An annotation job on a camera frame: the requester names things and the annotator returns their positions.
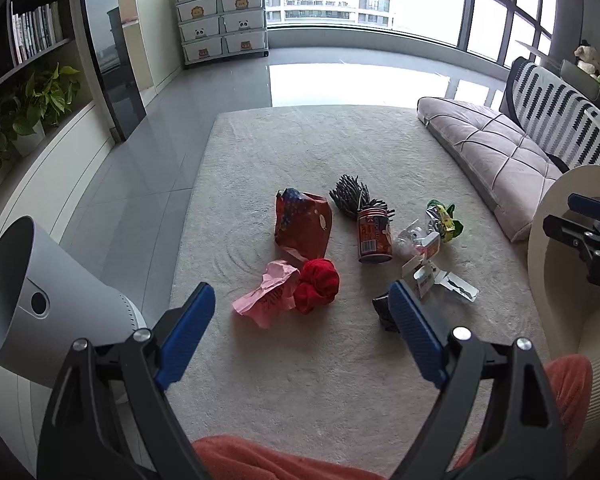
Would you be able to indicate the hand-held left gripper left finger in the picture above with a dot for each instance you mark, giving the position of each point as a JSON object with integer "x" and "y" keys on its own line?
{"x": 190, "y": 330}

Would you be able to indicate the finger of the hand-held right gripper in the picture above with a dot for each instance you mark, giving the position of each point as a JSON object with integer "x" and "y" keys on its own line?
{"x": 565, "y": 230}
{"x": 587, "y": 205}

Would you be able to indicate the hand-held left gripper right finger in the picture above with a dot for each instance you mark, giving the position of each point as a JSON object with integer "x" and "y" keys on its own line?
{"x": 415, "y": 330}

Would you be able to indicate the pink paper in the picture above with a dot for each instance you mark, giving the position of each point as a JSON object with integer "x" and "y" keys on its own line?
{"x": 267, "y": 295}

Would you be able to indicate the clear plastic wrapper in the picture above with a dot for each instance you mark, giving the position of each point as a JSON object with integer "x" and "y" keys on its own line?
{"x": 412, "y": 240}

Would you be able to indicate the green snack packet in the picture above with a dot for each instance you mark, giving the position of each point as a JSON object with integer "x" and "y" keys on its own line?
{"x": 445, "y": 220}

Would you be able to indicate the grey round trash bin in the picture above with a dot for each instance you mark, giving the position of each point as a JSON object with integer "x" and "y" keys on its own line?
{"x": 70, "y": 290}

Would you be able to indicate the red snack bag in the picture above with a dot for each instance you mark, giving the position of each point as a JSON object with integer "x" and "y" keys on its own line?
{"x": 305, "y": 230}

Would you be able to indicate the black wrapper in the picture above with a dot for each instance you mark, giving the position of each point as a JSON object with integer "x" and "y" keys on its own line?
{"x": 382, "y": 312}

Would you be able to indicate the round white table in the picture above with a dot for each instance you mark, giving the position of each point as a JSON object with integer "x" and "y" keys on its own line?
{"x": 550, "y": 270}

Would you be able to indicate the small white cardboard packaging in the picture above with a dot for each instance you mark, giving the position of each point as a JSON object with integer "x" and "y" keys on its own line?
{"x": 420, "y": 277}

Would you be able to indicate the torn silver white wrapper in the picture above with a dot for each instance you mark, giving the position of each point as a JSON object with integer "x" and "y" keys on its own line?
{"x": 460, "y": 287}

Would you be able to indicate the red drink can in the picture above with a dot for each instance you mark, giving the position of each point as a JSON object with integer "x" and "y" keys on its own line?
{"x": 374, "y": 237}

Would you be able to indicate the striped black white cushion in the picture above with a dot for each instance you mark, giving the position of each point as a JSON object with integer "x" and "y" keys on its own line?
{"x": 565, "y": 105}

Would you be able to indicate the red crumpled cloth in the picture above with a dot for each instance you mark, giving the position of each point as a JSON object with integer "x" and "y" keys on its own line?
{"x": 320, "y": 285}

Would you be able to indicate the grey quilted floor cushion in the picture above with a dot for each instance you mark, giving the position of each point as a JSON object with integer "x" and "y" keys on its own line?
{"x": 490, "y": 145}

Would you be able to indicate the person's right leg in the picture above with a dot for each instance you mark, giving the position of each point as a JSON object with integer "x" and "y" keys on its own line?
{"x": 565, "y": 385}

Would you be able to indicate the person's leg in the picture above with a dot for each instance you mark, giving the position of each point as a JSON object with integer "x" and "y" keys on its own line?
{"x": 565, "y": 385}
{"x": 280, "y": 460}

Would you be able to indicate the white brown plush toy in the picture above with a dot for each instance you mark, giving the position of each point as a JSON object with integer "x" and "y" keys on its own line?
{"x": 586, "y": 57}

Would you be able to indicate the dark grey fringed bundle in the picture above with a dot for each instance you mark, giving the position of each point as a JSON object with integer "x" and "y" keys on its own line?
{"x": 350, "y": 195}

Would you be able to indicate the person's left leg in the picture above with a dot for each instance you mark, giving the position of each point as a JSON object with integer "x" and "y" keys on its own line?
{"x": 280, "y": 460}

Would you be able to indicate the beige carpet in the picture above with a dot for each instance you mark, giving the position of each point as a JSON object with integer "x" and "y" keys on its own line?
{"x": 330, "y": 155}

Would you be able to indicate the black glossy panel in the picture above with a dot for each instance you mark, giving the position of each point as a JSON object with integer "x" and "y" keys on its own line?
{"x": 120, "y": 70}

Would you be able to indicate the potted green plant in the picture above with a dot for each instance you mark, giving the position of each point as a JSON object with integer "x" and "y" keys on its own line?
{"x": 40, "y": 95}

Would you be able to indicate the white animal print drawer cabinet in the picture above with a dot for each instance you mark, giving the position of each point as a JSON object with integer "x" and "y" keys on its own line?
{"x": 222, "y": 15}

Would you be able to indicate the apartment buildings outside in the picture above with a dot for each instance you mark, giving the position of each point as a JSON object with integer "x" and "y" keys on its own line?
{"x": 325, "y": 7}

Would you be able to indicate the row of books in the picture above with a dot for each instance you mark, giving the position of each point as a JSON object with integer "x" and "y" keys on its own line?
{"x": 35, "y": 32}

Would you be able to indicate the white wall shelving unit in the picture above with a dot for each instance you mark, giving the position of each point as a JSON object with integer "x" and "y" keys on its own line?
{"x": 55, "y": 160}

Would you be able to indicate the black window frame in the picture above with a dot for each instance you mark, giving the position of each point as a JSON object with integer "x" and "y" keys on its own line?
{"x": 472, "y": 5}

